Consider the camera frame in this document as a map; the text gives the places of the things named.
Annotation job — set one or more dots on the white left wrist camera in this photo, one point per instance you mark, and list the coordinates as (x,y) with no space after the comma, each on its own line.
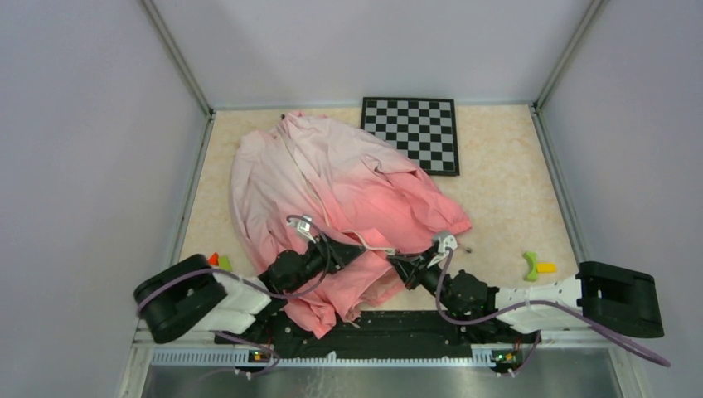
(303,226)

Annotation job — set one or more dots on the black white checkerboard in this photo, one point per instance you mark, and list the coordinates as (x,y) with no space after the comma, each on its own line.
(423,129)

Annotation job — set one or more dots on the aluminium frame rail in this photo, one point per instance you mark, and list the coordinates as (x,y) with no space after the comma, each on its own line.
(559,364)

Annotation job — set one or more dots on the pink zip-up jacket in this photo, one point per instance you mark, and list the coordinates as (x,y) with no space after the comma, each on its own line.
(357,188)

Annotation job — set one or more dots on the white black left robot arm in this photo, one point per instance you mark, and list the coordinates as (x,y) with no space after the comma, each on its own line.
(195,295)

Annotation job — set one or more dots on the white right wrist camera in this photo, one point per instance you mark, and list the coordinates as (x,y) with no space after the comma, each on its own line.
(444,243)

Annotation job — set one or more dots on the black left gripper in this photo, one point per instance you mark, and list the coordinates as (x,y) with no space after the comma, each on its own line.
(342,253)

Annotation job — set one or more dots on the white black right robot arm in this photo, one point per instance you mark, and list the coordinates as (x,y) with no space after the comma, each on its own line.
(599,295)

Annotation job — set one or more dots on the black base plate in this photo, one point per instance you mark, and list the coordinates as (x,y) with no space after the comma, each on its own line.
(384,335)

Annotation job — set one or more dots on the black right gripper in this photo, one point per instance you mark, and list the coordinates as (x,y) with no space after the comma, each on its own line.
(410,269)

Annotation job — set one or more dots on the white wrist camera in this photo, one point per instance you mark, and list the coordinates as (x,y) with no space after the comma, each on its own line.
(444,243)
(303,226)

